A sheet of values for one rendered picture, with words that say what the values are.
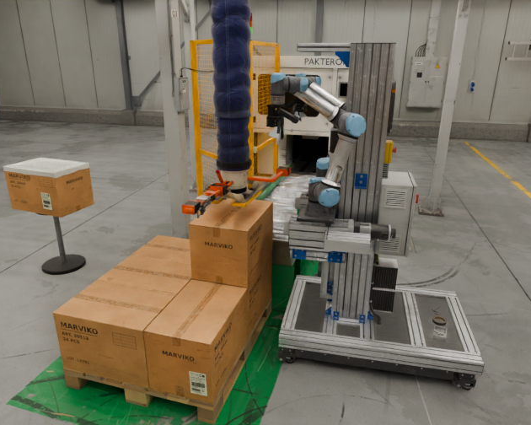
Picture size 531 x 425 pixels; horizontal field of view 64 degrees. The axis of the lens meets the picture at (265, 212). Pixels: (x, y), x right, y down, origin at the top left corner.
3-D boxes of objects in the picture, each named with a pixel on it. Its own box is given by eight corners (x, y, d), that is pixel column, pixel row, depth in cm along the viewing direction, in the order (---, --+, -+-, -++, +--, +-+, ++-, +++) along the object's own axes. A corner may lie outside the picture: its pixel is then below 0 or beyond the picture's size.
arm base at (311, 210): (329, 210, 268) (330, 195, 265) (328, 218, 254) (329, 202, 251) (306, 208, 271) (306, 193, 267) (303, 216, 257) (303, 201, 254)
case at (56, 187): (11, 208, 389) (2, 166, 375) (47, 196, 424) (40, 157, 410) (61, 217, 368) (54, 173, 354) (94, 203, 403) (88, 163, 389)
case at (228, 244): (224, 244, 338) (222, 196, 324) (272, 250, 327) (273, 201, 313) (191, 279, 284) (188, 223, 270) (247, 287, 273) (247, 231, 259)
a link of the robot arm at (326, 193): (327, 202, 255) (359, 114, 241) (336, 211, 241) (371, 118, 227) (309, 198, 251) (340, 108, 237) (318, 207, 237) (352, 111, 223)
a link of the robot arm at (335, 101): (350, 127, 279) (293, 88, 291) (356, 125, 288) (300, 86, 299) (360, 112, 273) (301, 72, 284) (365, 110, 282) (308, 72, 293)
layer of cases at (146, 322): (161, 277, 367) (158, 234, 354) (271, 294, 341) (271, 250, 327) (63, 368, 260) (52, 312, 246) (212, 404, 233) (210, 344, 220)
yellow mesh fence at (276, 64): (272, 207, 582) (275, 43, 510) (279, 208, 580) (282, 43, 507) (244, 240, 477) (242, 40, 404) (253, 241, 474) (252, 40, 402)
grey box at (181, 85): (185, 109, 407) (184, 77, 397) (190, 109, 406) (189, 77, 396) (175, 111, 389) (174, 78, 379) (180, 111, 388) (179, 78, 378)
